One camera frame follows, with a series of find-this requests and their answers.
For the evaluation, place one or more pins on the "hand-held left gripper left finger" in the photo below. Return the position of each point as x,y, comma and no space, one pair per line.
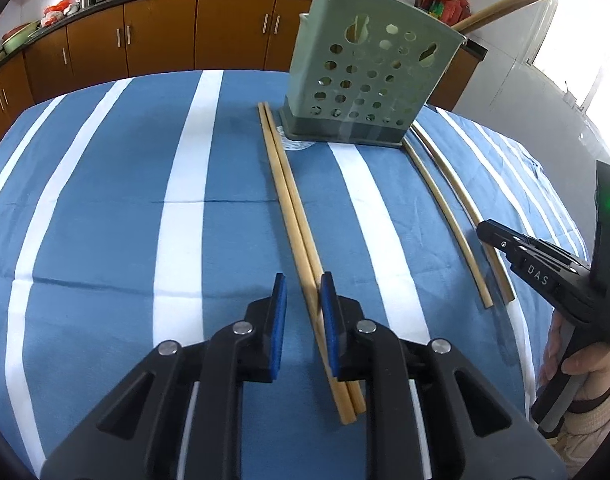
276,330

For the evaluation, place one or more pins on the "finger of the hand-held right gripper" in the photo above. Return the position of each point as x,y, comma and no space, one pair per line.
535,270

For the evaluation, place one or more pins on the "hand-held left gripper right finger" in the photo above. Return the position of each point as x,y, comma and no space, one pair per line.
331,330

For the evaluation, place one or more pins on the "green perforated utensil holder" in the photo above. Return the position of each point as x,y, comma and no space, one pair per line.
365,75

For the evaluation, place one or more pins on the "person's right forearm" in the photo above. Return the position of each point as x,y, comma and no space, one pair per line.
597,410

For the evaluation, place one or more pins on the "person's right hand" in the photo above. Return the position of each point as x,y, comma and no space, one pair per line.
552,355

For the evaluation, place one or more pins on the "blue white striped tablecloth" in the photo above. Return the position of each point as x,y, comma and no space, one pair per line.
110,220

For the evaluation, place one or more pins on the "red bag of condiments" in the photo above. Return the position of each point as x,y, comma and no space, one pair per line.
442,2

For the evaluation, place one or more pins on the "wooden base cabinets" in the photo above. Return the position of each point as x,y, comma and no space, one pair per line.
160,35

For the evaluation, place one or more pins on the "red and white plastic bag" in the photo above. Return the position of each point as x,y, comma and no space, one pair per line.
60,12

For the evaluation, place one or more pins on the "green basin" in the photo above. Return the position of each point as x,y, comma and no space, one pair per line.
20,39

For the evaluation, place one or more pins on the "window with white frame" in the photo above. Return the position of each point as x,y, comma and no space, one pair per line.
585,40

